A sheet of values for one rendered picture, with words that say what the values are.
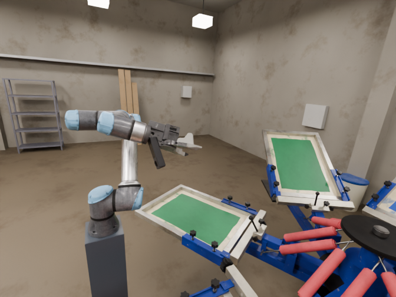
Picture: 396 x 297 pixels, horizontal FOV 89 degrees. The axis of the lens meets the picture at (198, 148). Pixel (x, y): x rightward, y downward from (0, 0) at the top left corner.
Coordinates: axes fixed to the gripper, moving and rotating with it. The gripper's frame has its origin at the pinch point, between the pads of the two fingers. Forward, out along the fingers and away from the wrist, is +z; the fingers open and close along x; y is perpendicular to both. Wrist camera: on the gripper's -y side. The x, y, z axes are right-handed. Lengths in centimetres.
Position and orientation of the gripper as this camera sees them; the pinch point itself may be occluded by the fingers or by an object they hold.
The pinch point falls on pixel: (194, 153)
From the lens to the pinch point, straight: 78.4
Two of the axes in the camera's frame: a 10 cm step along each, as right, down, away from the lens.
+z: 9.1, 2.6, 3.2
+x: -3.8, 1.9, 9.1
